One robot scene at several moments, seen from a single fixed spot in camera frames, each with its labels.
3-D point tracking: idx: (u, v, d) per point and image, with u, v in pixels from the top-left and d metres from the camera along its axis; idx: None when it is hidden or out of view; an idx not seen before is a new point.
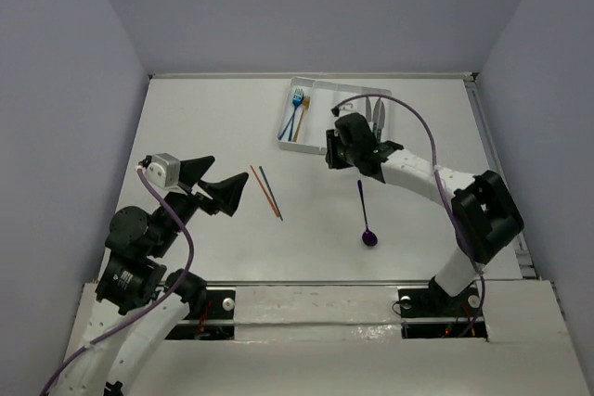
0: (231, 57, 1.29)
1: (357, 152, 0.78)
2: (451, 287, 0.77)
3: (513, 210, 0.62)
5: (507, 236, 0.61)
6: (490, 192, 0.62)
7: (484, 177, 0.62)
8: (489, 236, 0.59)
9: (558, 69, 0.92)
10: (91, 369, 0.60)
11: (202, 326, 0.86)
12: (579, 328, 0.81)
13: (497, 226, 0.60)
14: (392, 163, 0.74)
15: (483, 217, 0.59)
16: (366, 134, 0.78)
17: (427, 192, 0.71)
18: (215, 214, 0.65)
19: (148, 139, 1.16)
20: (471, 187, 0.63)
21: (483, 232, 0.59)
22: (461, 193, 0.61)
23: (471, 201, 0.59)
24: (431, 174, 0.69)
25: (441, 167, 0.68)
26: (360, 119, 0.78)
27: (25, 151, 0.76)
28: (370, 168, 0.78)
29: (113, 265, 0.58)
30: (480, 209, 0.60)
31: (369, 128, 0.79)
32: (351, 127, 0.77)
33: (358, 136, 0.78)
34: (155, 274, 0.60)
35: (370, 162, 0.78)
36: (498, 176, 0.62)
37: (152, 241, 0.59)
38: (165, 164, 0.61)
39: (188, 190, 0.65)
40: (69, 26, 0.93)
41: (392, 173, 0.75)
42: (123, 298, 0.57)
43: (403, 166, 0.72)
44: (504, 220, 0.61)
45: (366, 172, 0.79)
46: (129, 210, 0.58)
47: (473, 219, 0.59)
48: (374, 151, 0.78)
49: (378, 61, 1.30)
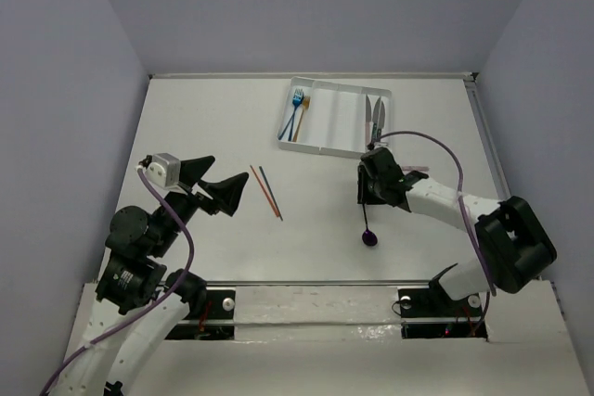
0: (231, 57, 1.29)
1: (381, 184, 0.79)
2: (456, 290, 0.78)
3: (544, 237, 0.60)
5: (538, 265, 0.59)
6: (517, 218, 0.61)
7: (509, 203, 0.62)
8: (517, 265, 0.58)
9: (558, 69, 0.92)
10: (92, 368, 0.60)
11: (203, 326, 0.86)
12: (579, 328, 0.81)
13: (527, 254, 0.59)
14: (416, 192, 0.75)
15: (509, 244, 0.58)
16: (391, 165, 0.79)
17: (452, 220, 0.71)
18: (216, 214, 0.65)
19: (148, 139, 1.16)
20: (496, 213, 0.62)
21: (510, 260, 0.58)
22: (486, 219, 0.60)
23: (496, 228, 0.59)
24: (455, 200, 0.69)
25: (465, 194, 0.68)
26: (385, 151, 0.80)
27: (25, 151, 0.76)
28: (396, 198, 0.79)
29: (113, 265, 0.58)
30: (506, 235, 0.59)
31: (394, 159, 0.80)
32: (376, 159, 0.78)
33: (382, 168, 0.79)
34: (155, 274, 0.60)
35: (396, 192, 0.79)
36: (525, 201, 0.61)
37: (152, 240, 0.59)
38: (165, 164, 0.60)
39: (188, 190, 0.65)
40: (69, 26, 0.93)
41: (416, 202, 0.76)
42: (123, 298, 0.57)
43: (429, 193, 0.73)
44: (535, 248, 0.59)
45: (392, 201, 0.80)
46: (130, 210, 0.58)
47: (498, 246, 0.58)
48: (398, 181, 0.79)
49: (378, 61, 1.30)
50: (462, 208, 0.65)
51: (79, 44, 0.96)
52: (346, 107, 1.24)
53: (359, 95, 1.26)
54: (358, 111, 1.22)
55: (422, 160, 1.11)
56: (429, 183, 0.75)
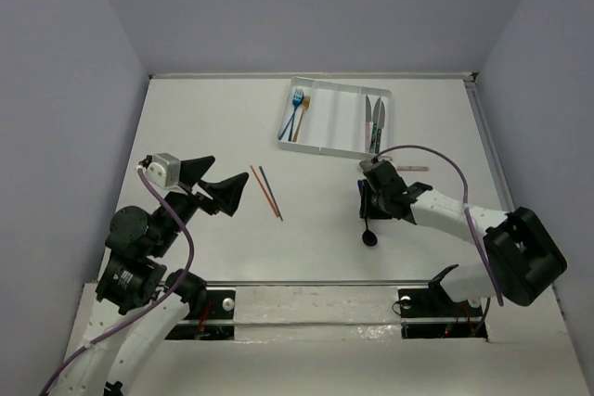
0: (231, 57, 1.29)
1: (386, 197, 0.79)
2: (456, 292, 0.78)
3: (553, 249, 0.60)
5: (548, 276, 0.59)
6: (524, 229, 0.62)
7: (516, 214, 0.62)
8: (528, 277, 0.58)
9: (558, 69, 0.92)
10: (92, 368, 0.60)
11: (202, 326, 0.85)
12: (579, 328, 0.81)
13: (537, 266, 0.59)
14: (420, 205, 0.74)
15: (518, 257, 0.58)
16: (393, 178, 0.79)
17: (458, 232, 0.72)
18: (216, 214, 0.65)
19: (148, 139, 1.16)
20: (503, 224, 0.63)
21: (521, 272, 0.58)
22: (495, 232, 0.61)
23: (505, 240, 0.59)
24: (462, 213, 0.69)
25: (471, 207, 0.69)
26: (387, 165, 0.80)
27: (26, 151, 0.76)
28: (401, 210, 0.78)
29: (112, 265, 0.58)
30: (516, 248, 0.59)
31: (397, 172, 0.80)
32: (378, 172, 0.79)
33: (386, 181, 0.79)
34: (155, 275, 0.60)
35: (400, 205, 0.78)
36: (533, 212, 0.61)
37: (152, 241, 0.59)
38: (165, 164, 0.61)
39: (188, 190, 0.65)
40: (69, 27, 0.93)
41: (419, 213, 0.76)
42: (123, 298, 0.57)
43: (434, 206, 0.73)
44: (544, 260, 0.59)
45: (396, 214, 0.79)
46: (130, 210, 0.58)
47: (509, 258, 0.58)
48: (402, 193, 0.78)
49: (378, 62, 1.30)
50: (470, 221, 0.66)
51: (79, 44, 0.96)
52: (346, 107, 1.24)
53: (359, 95, 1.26)
54: (358, 111, 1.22)
55: (422, 160, 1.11)
56: (432, 194, 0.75)
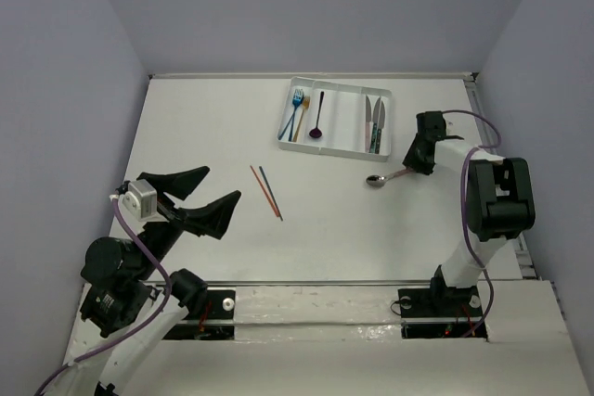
0: (231, 57, 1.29)
1: (424, 136, 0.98)
2: (451, 275, 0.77)
3: (528, 199, 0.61)
5: (511, 222, 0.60)
6: (511, 174, 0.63)
7: (509, 159, 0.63)
8: (490, 207, 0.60)
9: (559, 69, 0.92)
10: (77, 384, 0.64)
11: (202, 326, 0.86)
12: (579, 328, 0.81)
13: (505, 207, 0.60)
14: (445, 144, 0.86)
15: (489, 188, 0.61)
16: (437, 126, 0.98)
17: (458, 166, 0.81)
18: (201, 237, 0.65)
19: (148, 139, 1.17)
20: (495, 166, 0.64)
21: (486, 202, 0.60)
22: (481, 160, 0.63)
23: (484, 168, 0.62)
24: (466, 150, 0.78)
25: (481, 149, 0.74)
26: (436, 113, 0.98)
27: (26, 152, 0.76)
28: (428, 148, 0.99)
29: (96, 288, 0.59)
30: (492, 180, 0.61)
31: (444, 122, 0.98)
32: (426, 117, 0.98)
33: (430, 125, 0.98)
34: (138, 299, 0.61)
35: (428, 145, 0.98)
36: (524, 160, 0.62)
37: (128, 273, 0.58)
38: (139, 198, 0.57)
39: (170, 216, 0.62)
40: (69, 29, 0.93)
41: (441, 153, 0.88)
42: (105, 319, 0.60)
43: (455, 145, 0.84)
44: (515, 205, 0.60)
45: (421, 153, 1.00)
46: (102, 242, 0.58)
47: (480, 183, 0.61)
48: (437, 136, 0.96)
49: (378, 61, 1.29)
50: (468, 156, 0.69)
51: (78, 45, 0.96)
52: (346, 107, 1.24)
53: (359, 95, 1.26)
54: (358, 111, 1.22)
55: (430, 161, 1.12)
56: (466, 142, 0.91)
